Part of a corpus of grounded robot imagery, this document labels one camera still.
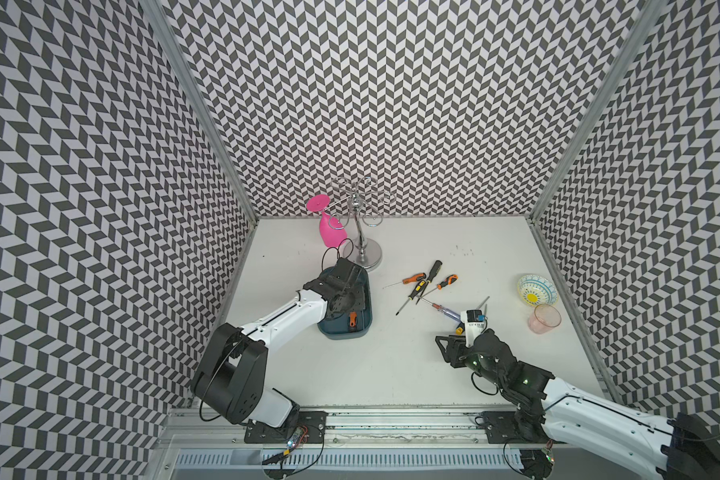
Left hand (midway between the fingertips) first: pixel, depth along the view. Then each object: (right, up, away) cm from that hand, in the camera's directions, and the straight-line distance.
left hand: (356, 302), depth 88 cm
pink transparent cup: (+57, -6, +2) cm, 57 cm away
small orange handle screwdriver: (+20, +6, +11) cm, 23 cm away
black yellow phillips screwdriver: (+18, +1, +8) cm, 20 cm away
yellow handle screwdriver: (+40, -2, +6) cm, 40 cm away
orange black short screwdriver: (+31, +5, +11) cm, 33 cm away
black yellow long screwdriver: (+27, +9, +13) cm, 31 cm away
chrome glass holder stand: (+2, +31, -5) cm, 32 cm away
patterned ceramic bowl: (+59, +2, +8) cm, 59 cm away
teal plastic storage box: (-7, -8, +1) cm, 11 cm away
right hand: (+24, -10, -6) cm, 27 cm away
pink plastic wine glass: (-9, +22, +11) cm, 26 cm away
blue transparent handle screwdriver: (+28, -4, +7) cm, 30 cm away
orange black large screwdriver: (-1, -6, +1) cm, 6 cm away
